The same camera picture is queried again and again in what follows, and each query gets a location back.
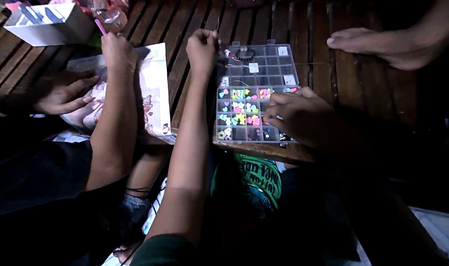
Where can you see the person's right hand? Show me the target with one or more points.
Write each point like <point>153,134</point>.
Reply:
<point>302,111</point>

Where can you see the person's left hand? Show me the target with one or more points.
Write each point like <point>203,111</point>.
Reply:
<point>201,55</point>

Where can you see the person's left fingers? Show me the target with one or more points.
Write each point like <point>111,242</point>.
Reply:
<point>206,34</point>

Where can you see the person's right fingers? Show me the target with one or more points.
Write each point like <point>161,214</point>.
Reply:
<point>278,107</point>

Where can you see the person's left forearm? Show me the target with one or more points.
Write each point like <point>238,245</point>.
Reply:
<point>190,159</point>

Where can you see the person's right forearm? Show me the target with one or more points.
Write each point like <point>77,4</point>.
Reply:
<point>335,136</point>

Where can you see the clear plastic compartment box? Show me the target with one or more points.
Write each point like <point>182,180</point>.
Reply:
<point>261,78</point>

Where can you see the pile of colourful beads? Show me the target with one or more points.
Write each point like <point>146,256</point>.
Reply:
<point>240,119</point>

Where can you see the dark red pouch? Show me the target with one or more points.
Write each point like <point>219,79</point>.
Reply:
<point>248,3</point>

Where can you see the floral printed white folder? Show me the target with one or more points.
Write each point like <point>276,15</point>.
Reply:
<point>153,77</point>

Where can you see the pink clear plastic packaging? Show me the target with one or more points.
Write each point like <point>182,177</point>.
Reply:
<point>112,18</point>

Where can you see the pink pen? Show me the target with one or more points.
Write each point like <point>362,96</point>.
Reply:
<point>101,27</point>

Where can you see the white cardboard box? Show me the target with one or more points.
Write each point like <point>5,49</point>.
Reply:
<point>49,34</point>

